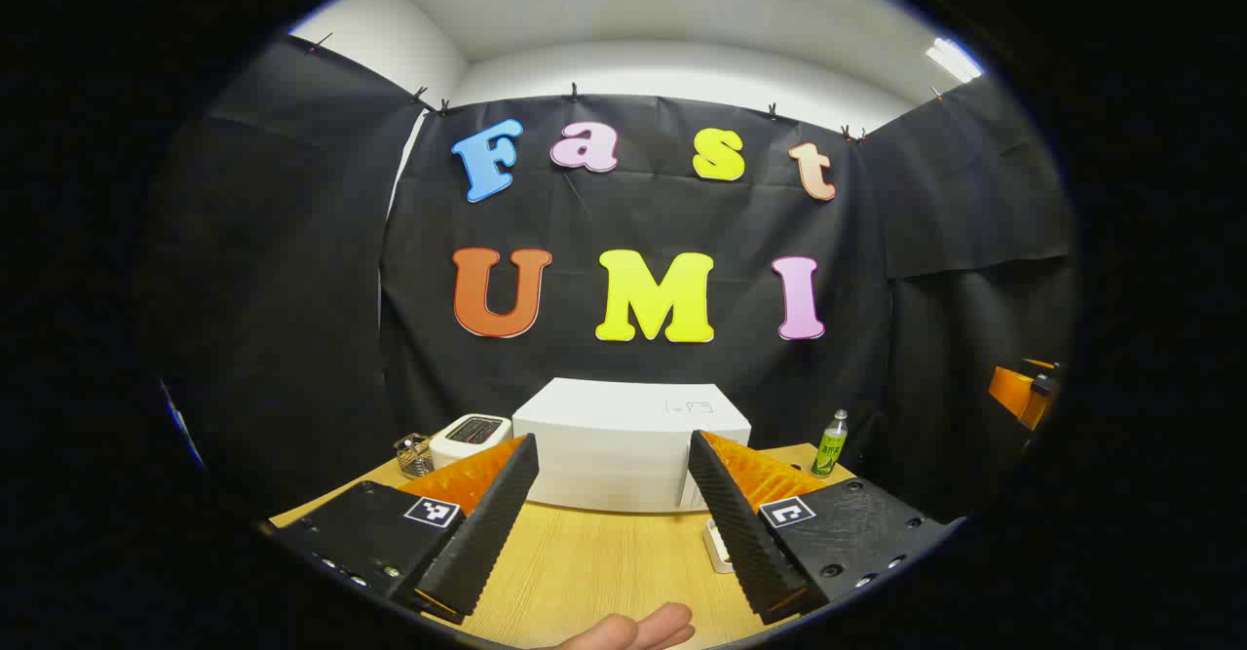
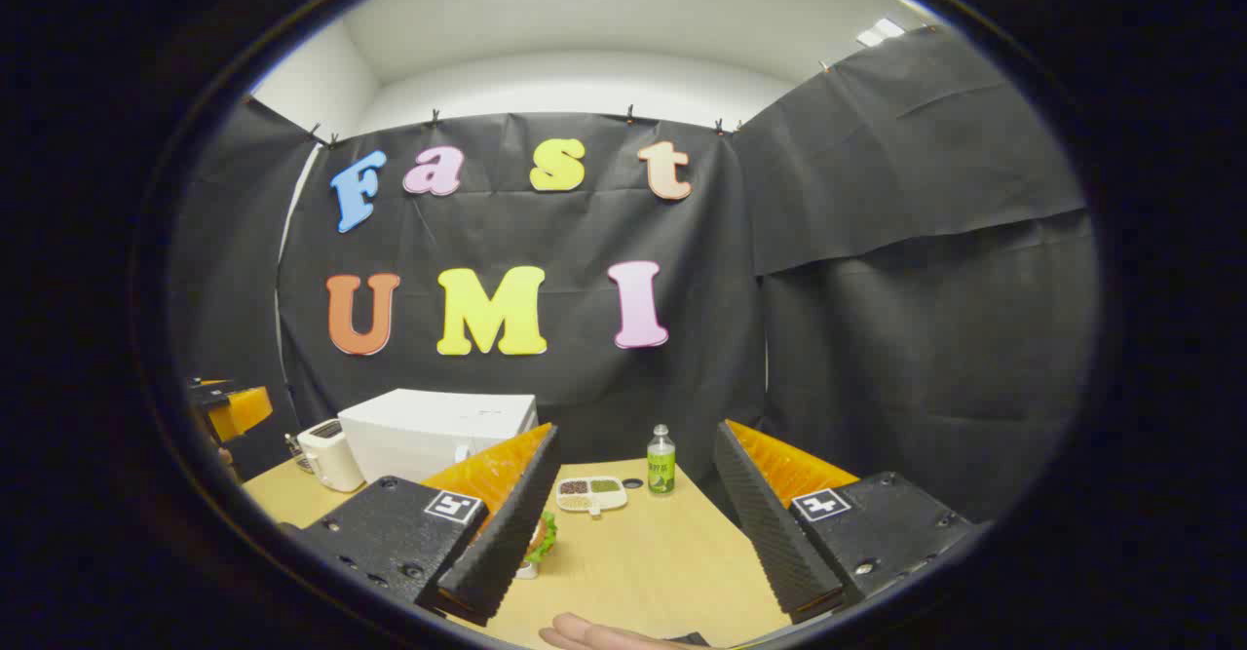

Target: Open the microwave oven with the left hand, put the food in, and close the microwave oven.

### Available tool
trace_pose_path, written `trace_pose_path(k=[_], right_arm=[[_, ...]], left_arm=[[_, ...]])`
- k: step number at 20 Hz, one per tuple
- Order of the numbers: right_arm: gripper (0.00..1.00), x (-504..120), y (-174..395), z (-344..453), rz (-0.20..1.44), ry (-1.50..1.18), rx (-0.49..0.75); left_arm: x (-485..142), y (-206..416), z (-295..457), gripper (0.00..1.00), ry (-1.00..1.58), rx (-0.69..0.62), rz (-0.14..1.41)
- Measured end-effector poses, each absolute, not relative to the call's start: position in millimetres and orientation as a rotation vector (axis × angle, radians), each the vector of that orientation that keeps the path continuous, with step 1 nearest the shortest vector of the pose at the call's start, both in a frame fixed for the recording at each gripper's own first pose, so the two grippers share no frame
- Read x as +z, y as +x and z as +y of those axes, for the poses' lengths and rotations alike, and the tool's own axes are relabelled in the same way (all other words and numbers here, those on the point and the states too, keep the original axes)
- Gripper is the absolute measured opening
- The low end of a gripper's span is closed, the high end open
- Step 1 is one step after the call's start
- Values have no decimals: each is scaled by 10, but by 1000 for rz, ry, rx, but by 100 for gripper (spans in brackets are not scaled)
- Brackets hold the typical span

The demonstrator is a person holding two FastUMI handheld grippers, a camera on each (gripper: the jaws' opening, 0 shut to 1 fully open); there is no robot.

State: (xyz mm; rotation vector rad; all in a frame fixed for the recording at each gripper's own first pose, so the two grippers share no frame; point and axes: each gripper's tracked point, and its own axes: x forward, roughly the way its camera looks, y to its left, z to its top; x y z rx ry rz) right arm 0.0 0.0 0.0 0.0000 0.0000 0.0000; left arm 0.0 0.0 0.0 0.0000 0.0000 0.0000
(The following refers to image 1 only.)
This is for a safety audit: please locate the small white rectangular tray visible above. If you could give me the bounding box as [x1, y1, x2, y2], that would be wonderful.
[703, 518, 737, 575]

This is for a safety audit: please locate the white microwave oven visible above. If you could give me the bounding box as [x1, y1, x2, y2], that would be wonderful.
[511, 377, 753, 515]

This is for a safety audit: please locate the green drink bottle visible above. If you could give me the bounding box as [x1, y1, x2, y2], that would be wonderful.
[811, 409, 850, 478]

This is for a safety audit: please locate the white toaster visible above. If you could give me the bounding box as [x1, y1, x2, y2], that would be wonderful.
[429, 413, 514, 471]

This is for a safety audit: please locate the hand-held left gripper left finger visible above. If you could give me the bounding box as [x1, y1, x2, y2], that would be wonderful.
[271, 433, 541, 625]

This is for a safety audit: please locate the ceiling light panel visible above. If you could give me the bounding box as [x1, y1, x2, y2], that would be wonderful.
[924, 36, 985, 84]

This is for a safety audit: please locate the small wire basket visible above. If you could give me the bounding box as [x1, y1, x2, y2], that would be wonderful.
[394, 433, 435, 478]

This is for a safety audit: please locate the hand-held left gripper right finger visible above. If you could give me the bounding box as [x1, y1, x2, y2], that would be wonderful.
[687, 429, 964, 627]

